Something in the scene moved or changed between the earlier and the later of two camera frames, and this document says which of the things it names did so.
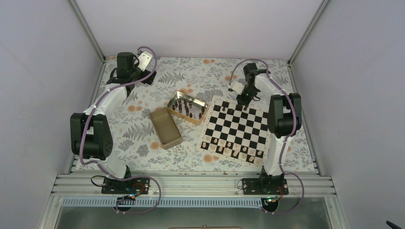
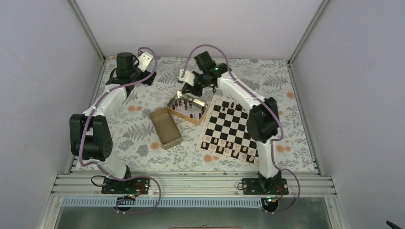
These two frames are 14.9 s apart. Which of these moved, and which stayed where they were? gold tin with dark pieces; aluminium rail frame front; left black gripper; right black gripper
Moved: right black gripper
Stayed: aluminium rail frame front; left black gripper; gold tin with dark pieces
